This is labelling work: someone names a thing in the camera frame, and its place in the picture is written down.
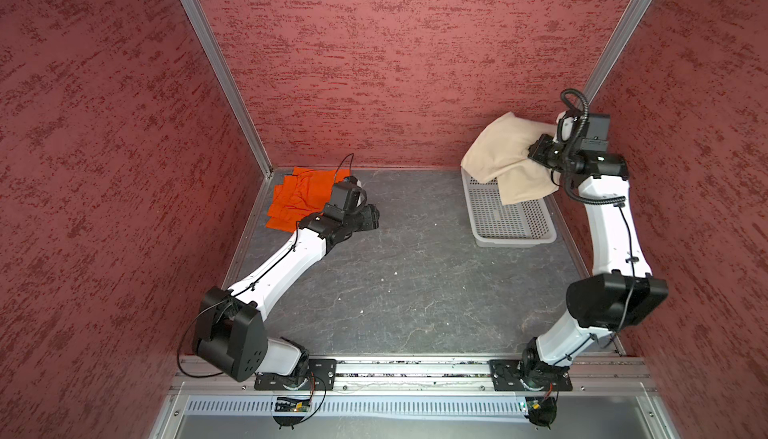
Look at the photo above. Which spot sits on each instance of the controller board with wires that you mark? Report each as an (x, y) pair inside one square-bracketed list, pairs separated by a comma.
[(542, 411), (291, 404)]

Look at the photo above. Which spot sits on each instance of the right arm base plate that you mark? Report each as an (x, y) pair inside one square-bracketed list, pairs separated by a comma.
[(504, 374)]

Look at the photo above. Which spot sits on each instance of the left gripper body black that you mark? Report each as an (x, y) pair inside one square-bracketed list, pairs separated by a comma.
[(361, 220)]

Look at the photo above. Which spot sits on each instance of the corner aluminium post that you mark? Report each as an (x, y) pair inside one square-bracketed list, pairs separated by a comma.
[(623, 32), (206, 37)]

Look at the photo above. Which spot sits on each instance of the left corner aluminium post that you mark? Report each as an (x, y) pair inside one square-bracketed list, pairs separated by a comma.
[(206, 37)]

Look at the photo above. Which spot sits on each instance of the right controller board with wires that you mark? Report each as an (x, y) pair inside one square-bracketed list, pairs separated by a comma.
[(542, 411)]

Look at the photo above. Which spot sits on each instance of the orange shorts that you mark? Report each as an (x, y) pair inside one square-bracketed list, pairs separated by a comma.
[(301, 193)]

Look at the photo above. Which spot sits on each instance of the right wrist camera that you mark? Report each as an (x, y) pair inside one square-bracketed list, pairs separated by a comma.
[(592, 137)]

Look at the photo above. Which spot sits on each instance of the beige shorts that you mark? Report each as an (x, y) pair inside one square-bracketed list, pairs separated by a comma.
[(500, 153)]

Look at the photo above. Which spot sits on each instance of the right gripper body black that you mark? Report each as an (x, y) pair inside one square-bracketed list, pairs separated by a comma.
[(550, 155)]

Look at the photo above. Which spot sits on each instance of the white slotted cable duct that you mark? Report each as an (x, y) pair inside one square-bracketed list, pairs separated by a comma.
[(504, 409)]

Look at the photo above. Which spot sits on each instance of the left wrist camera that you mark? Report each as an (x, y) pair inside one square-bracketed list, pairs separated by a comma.
[(348, 195)]

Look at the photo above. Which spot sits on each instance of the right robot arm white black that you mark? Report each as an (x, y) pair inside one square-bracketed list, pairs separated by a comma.
[(621, 291)]

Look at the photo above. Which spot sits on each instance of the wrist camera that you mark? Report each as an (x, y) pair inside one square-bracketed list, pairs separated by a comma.
[(348, 195), (592, 137)]

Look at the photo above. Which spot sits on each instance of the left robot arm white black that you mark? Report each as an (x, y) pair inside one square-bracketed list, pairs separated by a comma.
[(229, 331)]

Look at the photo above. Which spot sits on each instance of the left controller board with wires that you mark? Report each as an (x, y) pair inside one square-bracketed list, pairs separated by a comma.
[(291, 404)]

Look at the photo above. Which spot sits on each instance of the white plastic laundry basket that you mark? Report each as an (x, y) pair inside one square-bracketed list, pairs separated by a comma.
[(495, 225)]

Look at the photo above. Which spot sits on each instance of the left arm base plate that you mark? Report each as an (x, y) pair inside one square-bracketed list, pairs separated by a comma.
[(318, 373)]

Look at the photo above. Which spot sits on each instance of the right corner aluminium post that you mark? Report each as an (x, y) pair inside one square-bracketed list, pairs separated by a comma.
[(623, 32)]

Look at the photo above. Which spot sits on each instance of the aluminium mounting rail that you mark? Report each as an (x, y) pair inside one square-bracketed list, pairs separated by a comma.
[(591, 375)]

